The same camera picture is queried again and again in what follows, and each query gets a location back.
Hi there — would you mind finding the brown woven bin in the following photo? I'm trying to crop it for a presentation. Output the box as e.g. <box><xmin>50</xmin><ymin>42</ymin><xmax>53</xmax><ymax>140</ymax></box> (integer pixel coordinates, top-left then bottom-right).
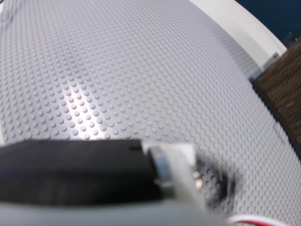
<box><xmin>249</xmin><ymin>41</ymin><xmax>301</xmax><ymax>163</ymax></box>

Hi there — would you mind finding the red white servo cable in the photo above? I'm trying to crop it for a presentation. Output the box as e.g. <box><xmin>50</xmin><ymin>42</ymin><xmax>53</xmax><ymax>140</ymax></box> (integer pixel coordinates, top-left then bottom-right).
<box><xmin>222</xmin><ymin>213</ymin><xmax>301</xmax><ymax>226</ymax></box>

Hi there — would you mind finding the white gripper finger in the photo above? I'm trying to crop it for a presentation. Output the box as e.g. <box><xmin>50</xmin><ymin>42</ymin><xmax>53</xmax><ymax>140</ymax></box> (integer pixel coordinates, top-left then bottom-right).
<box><xmin>142</xmin><ymin>142</ymin><xmax>206</xmax><ymax>199</ymax></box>

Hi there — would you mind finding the grey studded baseplate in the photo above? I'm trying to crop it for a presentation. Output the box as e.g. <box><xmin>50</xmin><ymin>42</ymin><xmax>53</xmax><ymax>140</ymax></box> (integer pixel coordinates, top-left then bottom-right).
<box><xmin>0</xmin><ymin>0</ymin><xmax>301</xmax><ymax>226</ymax></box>

